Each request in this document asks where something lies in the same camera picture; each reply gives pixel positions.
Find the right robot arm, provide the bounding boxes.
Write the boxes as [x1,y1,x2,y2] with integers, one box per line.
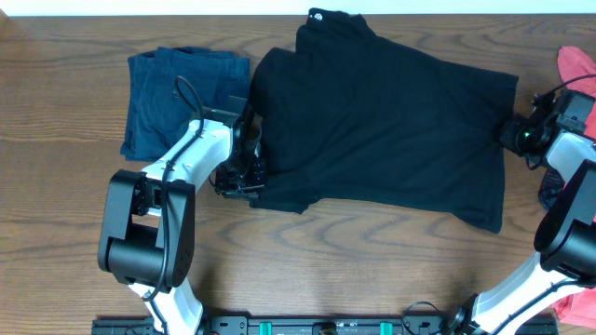
[442,87,595,334]

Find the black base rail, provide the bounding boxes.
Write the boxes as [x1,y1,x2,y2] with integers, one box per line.
[90,312,559,335]

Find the folded dark blue shorts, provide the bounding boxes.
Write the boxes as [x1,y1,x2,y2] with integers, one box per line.
[120,47,250,162]

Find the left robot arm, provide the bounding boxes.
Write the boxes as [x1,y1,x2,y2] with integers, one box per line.
[92,96,265,334]

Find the red shirt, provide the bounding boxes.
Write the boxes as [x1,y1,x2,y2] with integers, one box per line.
[552,47,596,329]

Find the black polo shirt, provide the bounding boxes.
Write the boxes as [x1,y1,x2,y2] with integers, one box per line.
[250,8,518,233]

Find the dark patterned garment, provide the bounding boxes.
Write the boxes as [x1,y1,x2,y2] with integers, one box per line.
[538,169,565,210]

